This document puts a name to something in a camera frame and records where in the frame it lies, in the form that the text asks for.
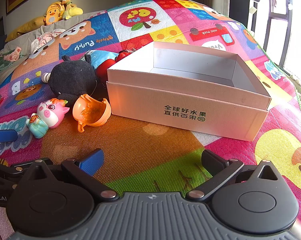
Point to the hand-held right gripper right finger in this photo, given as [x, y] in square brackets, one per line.
[213, 162]

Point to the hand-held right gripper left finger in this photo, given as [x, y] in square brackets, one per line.
[90, 163]

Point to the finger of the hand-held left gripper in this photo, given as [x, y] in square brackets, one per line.
[3, 136]
[5, 170]

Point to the pink pig toy figure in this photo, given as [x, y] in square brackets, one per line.
[51, 110]

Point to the white cardboard box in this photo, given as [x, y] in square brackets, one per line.
[190, 105]

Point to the black plush toy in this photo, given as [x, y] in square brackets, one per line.
[70, 80]

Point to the red plastic toy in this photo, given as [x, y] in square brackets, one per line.
[105, 67]

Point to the blue packet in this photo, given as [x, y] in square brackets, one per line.
[103, 56]

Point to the colourful printed play mat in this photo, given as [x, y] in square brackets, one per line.
[140, 142]

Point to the green cloth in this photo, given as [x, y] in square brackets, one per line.
[0, 65]

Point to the small white plastic toy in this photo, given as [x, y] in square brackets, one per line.
[46, 77]

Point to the small pink cloth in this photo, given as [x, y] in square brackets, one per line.
[13, 53]

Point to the grey sofa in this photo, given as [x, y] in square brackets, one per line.
[18, 43]

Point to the pink white clothing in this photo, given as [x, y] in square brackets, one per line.
[46, 38]

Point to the yellow pillow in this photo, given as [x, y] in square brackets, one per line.
[28, 26]

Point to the yellow duck backpack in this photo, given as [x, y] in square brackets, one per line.
[53, 13]

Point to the yellow green duck plush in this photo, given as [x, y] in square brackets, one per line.
[73, 11]

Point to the small paper tag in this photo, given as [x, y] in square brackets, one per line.
[253, 10]

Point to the black window frame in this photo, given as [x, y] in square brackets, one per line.
[278, 15]

